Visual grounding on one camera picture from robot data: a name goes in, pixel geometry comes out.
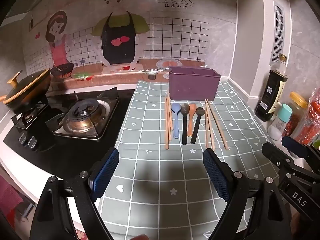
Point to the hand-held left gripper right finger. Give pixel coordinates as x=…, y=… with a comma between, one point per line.
x=216, y=175

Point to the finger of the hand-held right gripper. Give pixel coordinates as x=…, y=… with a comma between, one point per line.
x=276, y=155
x=295, y=148

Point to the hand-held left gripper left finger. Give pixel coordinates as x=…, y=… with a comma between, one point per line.
x=107, y=170

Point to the blue plastic spoon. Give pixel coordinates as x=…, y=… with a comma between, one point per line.
x=176, y=125

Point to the orange plastic spoon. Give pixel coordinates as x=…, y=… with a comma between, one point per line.
x=192, y=111

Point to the purple plastic utensil holder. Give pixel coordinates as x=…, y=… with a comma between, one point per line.
x=192, y=87

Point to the white bottle with teal cap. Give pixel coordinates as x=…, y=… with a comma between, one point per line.
x=277, y=127

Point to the red chili bag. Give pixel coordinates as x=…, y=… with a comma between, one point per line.
x=311, y=120

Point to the jar with yellow lid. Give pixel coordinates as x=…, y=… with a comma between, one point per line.
x=297, y=110

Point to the black gas stove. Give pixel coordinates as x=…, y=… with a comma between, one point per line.
x=62, y=150

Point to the dark soy sauce bottle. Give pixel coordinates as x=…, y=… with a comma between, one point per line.
x=271, y=97

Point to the green gridded table mat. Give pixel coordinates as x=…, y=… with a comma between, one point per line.
x=150, y=130

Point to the steel stove burner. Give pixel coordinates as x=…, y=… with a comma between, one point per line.
x=82, y=115
x=27, y=120

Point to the grey stove knob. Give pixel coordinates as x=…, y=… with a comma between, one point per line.
x=22, y=138
x=31, y=142

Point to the pink cloth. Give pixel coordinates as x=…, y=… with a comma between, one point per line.
x=10, y=197

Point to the black wok with lid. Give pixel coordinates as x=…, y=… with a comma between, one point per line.
x=27, y=87

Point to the grey vent grille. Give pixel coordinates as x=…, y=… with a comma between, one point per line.
x=278, y=30

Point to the cartoon wall poster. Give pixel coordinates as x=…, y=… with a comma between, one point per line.
x=175, y=37

